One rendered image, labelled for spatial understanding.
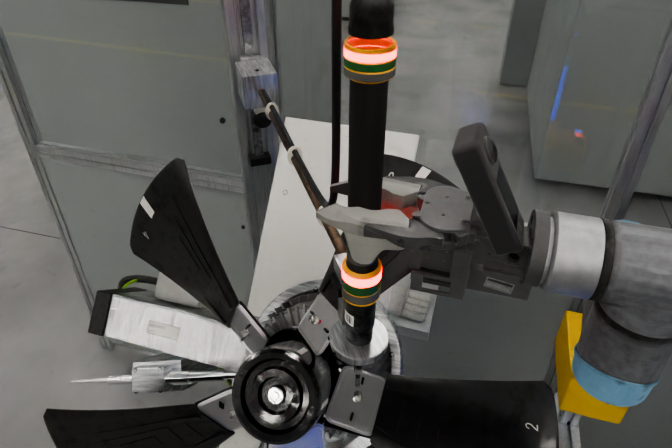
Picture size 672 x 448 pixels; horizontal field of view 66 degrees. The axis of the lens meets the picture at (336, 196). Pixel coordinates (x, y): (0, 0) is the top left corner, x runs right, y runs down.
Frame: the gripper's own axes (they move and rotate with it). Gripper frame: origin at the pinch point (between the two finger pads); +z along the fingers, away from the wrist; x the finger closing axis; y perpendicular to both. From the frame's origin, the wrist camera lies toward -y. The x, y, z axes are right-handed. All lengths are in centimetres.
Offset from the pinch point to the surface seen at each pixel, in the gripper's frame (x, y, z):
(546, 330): 70, 84, -40
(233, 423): -3.8, 40.3, 14.5
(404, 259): 9.4, 14.7, -6.2
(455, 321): 70, 88, -15
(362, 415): -2.2, 32.3, -4.1
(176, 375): 1.3, 40.8, 27.2
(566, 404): 21, 51, -35
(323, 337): 2.7, 25.1, 2.7
